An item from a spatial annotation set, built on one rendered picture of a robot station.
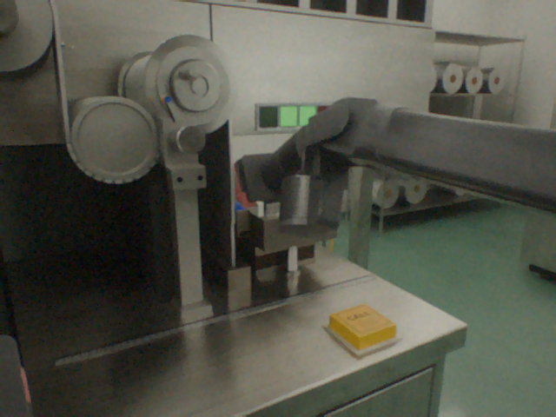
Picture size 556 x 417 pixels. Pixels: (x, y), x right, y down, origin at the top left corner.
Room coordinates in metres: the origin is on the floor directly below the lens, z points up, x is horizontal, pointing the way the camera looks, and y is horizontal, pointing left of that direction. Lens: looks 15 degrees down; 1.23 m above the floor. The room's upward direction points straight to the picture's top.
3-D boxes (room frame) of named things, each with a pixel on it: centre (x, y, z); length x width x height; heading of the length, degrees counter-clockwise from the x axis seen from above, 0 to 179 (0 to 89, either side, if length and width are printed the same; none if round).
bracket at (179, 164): (0.60, 0.14, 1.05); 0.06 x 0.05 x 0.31; 29
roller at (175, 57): (0.76, 0.19, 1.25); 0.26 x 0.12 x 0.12; 29
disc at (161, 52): (0.65, 0.13, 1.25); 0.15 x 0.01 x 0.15; 119
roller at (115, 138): (0.70, 0.29, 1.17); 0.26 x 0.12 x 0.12; 29
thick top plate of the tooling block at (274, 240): (0.88, 0.05, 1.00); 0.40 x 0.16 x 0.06; 29
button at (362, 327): (0.53, -0.13, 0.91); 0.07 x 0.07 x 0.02; 29
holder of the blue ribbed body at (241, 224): (0.80, 0.11, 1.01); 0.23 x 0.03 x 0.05; 29
